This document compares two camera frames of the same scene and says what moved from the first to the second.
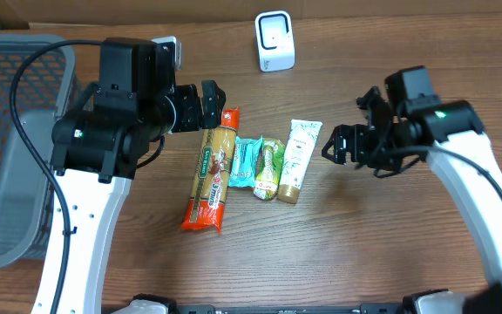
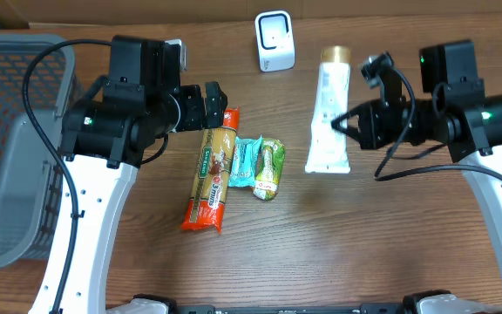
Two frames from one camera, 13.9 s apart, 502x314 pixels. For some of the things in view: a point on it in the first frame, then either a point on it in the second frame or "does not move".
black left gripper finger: (213, 101) does not move
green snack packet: (272, 159) does not move
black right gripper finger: (342, 140) to (355, 133)
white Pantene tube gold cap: (303, 139) to (329, 153)
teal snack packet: (247, 155) does not move
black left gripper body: (210, 105) does not move
